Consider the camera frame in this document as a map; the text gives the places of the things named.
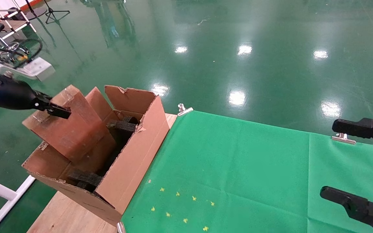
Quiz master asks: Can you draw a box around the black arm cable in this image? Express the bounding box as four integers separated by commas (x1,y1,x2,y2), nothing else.
0,39,43,69

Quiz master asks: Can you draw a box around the green table cloth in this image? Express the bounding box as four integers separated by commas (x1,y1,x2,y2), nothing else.
121,110,373,233

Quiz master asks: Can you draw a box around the black foam block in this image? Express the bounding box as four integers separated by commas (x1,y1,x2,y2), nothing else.
107,116,139,143
67,168,103,193

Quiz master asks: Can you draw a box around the black microphone stand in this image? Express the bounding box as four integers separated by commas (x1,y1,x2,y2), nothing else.
44,0,71,25

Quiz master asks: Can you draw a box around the white frame table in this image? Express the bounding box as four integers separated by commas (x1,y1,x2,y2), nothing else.
0,0,37,55

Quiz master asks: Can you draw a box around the large open cardboard carton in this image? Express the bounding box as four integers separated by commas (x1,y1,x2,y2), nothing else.
22,85,178,226

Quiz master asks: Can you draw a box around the wooden block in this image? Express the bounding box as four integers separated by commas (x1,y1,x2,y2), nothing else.
22,85,109,162

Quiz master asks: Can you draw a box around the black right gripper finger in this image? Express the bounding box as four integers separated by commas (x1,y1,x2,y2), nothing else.
320,186,373,233
332,117,373,154

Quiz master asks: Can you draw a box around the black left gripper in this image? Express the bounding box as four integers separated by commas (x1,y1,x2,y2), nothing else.
0,76,71,119

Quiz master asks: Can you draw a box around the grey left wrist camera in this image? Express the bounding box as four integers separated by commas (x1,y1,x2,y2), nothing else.
0,57,56,82

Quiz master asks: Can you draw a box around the black double pole stand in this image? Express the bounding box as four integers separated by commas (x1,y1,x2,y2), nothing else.
8,0,48,20

